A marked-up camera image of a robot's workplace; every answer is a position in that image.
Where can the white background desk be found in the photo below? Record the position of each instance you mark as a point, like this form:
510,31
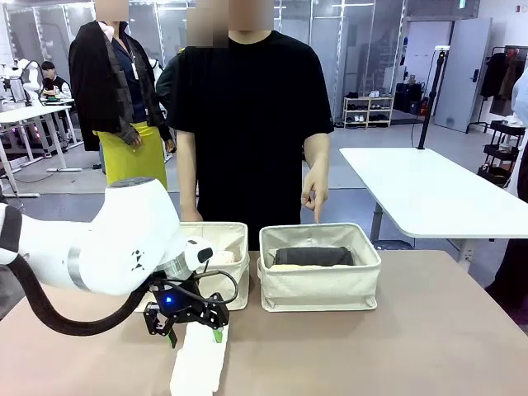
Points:
33,112

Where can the person in black t-shirt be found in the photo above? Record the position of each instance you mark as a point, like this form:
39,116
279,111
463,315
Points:
247,123

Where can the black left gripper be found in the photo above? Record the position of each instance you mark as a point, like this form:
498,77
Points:
175,303

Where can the grey towel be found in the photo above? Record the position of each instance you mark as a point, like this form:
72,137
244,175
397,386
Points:
313,255

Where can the white towel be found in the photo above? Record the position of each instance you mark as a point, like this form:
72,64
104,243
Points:
198,363

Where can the yellow towel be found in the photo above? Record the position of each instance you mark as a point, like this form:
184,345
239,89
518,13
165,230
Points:
313,267

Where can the white side table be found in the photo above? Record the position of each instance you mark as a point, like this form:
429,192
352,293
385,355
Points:
412,185

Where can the white humanoid background robot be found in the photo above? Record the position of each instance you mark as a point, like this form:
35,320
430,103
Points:
154,66

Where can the grey textured cover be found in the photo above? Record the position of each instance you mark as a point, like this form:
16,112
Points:
8,288

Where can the seated person in dark jacket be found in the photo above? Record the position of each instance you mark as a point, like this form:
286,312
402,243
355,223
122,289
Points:
55,84

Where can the person's right forearm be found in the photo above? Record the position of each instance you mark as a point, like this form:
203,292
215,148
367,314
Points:
187,173

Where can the grey door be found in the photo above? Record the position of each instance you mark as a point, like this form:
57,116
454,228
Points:
462,82

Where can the pink towel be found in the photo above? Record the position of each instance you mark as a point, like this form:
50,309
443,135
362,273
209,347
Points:
227,256

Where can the light wooden shoe rack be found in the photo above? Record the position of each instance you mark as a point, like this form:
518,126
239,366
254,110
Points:
367,111

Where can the person's left hand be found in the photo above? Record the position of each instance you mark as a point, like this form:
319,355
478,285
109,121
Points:
317,191

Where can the black camera tripod pole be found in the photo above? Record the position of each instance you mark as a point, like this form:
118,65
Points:
431,99

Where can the white shoes pair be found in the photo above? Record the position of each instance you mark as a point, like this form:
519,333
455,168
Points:
374,94

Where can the clothes rack with coats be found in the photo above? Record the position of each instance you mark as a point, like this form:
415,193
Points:
501,78

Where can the person in white top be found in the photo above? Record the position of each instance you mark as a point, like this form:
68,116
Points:
517,144

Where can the cream fabric basket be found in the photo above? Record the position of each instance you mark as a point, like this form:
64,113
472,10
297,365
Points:
239,288
321,288

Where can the black bags pile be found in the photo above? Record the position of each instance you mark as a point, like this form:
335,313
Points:
410,99

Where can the person's right hand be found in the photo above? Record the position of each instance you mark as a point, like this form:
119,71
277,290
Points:
191,216

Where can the person with yellow apron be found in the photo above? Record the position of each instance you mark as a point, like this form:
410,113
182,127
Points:
123,123

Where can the black utility cart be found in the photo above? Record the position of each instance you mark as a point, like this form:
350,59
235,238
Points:
501,152

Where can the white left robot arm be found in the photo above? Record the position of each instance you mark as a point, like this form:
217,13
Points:
103,247

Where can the person's left forearm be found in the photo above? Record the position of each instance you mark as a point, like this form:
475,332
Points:
317,154

